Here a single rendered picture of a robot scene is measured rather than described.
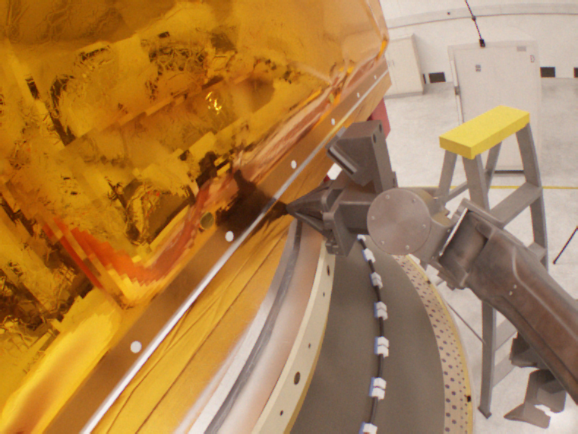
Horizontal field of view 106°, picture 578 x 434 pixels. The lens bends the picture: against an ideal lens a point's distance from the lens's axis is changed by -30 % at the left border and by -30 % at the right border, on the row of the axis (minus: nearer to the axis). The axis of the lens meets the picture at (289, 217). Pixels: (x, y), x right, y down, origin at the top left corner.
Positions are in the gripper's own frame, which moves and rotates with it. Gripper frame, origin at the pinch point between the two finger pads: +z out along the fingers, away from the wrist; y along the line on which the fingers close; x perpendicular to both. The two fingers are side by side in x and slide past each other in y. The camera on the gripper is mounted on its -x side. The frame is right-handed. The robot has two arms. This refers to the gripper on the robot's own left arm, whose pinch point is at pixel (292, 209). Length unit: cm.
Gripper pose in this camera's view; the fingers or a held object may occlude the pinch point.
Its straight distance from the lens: 42.8
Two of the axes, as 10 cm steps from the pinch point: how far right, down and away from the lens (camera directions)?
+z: -8.2, -0.3, 5.7
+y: -4.7, 6.2, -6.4
